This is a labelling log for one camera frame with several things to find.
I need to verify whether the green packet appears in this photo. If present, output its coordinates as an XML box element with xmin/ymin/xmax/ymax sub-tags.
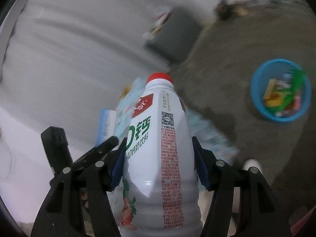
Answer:
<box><xmin>276</xmin><ymin>69</ymin><xmax>305</xmax><ymax>109</ymax></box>

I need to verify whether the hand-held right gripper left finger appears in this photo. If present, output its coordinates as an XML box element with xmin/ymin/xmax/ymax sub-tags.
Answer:
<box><xmin>31</xmin><ymin>141</ymin><xmax>127</xmax><ymax>237</ymax></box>

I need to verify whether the person's white trouser leg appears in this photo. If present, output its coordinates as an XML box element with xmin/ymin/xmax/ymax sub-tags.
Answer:
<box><xmin>197</xmin><ymin>190</ymin><xmax>218</xmax><ymax>230</ymax></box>

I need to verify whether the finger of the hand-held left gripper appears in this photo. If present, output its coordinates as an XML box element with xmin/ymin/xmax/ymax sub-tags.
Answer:
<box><xmin>41</xmin><ymin>126</ymin><xmax>72</xmax><ymax>178</ymax></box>
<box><xmin>71</xmin><ymin>136</ymin><xmax>119</xmax><ymax>169</ymax></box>

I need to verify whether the grey cabinet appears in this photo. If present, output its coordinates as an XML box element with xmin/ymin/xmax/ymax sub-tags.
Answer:
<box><xmin>146</xmin><ymin>7</ymin><xmax>201</xmax><ymax>66</ymax></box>

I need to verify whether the grey curtain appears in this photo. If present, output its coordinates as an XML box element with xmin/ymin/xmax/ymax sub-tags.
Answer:
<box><xmin>0</xmin><ymin>0</ymin><xmax>218</xmax><ymax>139</ymax></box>

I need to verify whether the blue floral blanket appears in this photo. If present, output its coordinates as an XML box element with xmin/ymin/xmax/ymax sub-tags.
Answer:
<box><xmin>115</xmin><ymin>76</ymin><xmax>239</xmax><ymax>158</ymax></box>

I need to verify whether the white drink bottle red cap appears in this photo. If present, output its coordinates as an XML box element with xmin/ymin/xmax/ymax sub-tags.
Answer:
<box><xmin>120</xmin><ymin>72</ymin><xmax>204</xmax><ymax>237</ymax></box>

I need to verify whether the blue plastic basket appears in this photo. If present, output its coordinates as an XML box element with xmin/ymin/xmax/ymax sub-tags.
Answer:
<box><xmin>250</xmin><ymin>59</ymin><xmax>312</xmax><ymax>123</ymax></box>

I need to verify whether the shiny yellow packet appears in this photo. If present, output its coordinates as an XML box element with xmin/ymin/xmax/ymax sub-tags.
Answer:
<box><xmin>121</xmin><ymin>85</ymin><xmax>132</xmax><ymax>100</ymax></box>

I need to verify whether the clutter of small boxes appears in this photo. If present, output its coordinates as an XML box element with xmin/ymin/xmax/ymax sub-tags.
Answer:
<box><xmin>143</xmin><ymin>6</ymin><xmax>173</xmax><ymax>40</ymax></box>

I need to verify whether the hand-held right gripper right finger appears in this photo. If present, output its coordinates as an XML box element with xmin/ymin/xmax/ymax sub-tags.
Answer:
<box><xmin>191</xmin><ymin>136</ymin><xmax>292</xmax><ymax>237</ymax></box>

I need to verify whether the dark box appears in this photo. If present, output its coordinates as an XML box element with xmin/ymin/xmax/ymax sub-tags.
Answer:
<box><xmin>217</xmin><ymin>0</ymin><xmax>237</xmax><ymax>20</ymax></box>

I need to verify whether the person's white shoe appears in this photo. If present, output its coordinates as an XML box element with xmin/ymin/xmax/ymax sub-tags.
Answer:
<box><xmin>243</xmin><ymin>159</ymin><xmax>261</xmax><ymax>172</ymax></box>

